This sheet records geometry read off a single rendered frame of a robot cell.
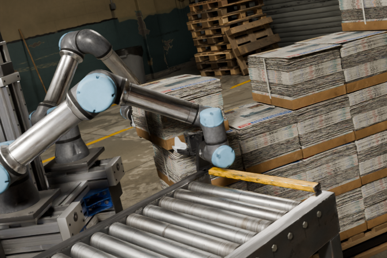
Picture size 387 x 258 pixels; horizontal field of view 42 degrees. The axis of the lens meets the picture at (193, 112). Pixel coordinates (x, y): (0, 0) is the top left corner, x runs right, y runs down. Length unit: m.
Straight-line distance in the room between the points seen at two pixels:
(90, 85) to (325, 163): 1.24
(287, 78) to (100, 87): 0.96
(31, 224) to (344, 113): 1.43
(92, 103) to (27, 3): 7.50
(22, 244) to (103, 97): 0.63
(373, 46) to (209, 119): 1.09
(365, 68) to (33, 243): 1.61
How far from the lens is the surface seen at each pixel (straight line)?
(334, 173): 2.45
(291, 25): 10.30
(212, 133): 1.64
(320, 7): 9.90
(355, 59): 2.43
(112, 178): 2.23
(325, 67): 2.34
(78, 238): 1.53
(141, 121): 2.23
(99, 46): 2.42
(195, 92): 2.02
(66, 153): 2.26
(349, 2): 2.78
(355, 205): 2.57
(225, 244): 1.28
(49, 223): 1.82
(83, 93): 1.57
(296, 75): 2.26
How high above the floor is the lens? 1.39
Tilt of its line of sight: 13 degrees down
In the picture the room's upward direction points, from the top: 12 degrees counter-clockwise
